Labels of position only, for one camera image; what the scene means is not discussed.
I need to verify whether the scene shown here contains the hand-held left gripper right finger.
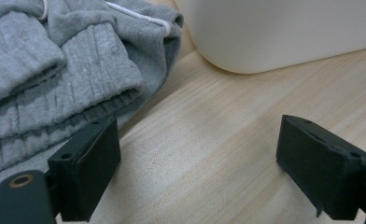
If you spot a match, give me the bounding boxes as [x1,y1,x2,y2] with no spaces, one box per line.
[275,114,366,221]

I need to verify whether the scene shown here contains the grey sweatshirt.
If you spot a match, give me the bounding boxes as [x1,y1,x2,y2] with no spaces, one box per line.
[0,0,185,208]

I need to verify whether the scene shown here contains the white plastic container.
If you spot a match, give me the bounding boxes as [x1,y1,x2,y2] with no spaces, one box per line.
[174,0,366,75]

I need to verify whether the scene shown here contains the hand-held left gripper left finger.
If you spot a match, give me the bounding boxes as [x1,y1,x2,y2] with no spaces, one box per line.
[47,116,121,223]

